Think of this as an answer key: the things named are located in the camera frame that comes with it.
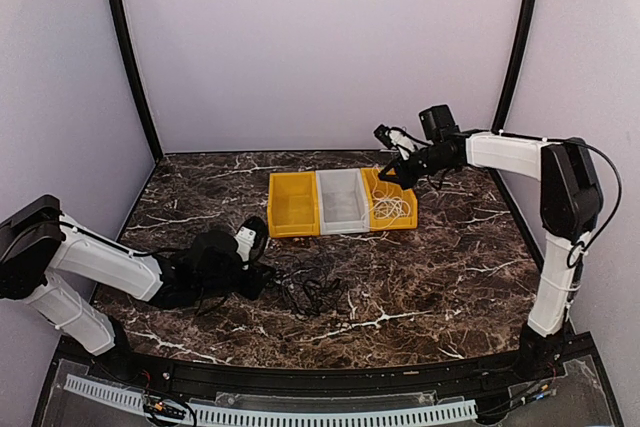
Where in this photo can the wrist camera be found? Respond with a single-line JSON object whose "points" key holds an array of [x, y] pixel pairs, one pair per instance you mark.
{"points": [[251, 239], [394, 138]]}

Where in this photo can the left black frame post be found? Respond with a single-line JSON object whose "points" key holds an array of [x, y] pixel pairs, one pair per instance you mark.
{"points": [[134, 79]]}

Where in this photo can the right black frame post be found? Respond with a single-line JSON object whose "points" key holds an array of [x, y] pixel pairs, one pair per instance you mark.
{"points": [[520, 41]]}

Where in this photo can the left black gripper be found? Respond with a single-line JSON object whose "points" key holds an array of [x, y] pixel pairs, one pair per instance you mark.
{"points": [[253, 288]]}

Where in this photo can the yellow bin front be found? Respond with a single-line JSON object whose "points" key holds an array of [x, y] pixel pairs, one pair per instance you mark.
{"points": [[389, 207]]}

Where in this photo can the black front rail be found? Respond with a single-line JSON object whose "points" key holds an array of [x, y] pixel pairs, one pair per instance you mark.
{"points": [[488, 376]]}

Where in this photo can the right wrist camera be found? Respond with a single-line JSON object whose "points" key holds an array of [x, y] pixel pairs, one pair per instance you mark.
{"points": [[394, 138]]}

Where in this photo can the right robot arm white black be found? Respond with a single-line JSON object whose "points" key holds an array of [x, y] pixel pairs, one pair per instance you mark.
{"points": [[570, 203]]}

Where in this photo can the yellow bin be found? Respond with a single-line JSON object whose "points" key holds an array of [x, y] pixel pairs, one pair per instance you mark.
{"points": [[389, 207], [293, 207]]}

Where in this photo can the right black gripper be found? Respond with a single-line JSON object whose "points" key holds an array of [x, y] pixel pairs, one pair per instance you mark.
{"points": [[406, 178]]}

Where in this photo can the black frame post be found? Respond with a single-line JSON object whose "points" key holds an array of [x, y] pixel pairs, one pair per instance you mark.
{"points": [[520, 41], [134, 79]]}

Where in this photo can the white slotted cable duct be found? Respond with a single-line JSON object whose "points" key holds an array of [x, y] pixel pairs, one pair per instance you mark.
{"points": [[230, 409]]}

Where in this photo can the white translucent bin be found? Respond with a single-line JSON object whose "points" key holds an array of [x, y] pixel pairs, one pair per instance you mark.
{"points": [[343, 203]]}

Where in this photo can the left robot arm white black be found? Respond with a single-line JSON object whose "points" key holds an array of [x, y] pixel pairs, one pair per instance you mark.
{"points": [[40, 242]]}

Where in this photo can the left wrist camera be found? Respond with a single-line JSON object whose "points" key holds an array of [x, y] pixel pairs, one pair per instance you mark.
{"points": [[251, 239]]}

